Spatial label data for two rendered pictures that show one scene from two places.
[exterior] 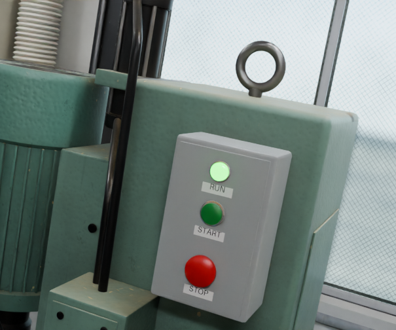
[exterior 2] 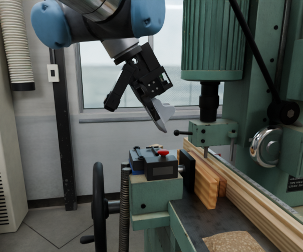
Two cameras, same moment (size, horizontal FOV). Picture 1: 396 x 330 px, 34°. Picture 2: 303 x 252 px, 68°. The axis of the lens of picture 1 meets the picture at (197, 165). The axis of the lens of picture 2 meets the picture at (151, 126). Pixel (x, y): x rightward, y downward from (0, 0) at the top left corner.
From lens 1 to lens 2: 0.88 m
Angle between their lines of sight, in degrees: 32
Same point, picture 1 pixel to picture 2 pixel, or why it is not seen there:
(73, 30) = (28, 22)
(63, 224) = (262, 29)
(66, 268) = (264, 50)
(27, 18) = (8, 14)
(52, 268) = not seen: hidden behind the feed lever
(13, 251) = (239, 49)
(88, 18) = not seen: hidden behind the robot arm
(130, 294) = not seen: outside the picture
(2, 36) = not seen: outside the picture
